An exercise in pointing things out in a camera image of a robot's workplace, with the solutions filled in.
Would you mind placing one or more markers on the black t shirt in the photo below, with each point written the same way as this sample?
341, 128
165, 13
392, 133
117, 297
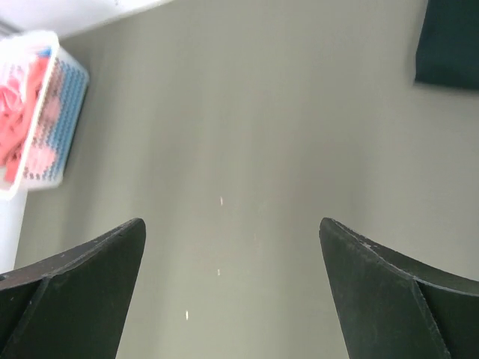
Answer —
447, 52

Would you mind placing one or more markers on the white plastic laundry basket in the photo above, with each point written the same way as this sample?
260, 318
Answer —
19, 50

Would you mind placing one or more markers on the blue t shirt in basket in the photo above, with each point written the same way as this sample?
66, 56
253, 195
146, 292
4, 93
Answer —
65, 93

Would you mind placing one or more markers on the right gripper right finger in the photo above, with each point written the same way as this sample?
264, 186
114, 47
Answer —
390, 305

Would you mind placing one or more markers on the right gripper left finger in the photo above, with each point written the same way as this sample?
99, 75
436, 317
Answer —
73, 304

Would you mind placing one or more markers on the crumpled pink t shirt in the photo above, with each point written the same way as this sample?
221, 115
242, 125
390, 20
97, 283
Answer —
19, 96

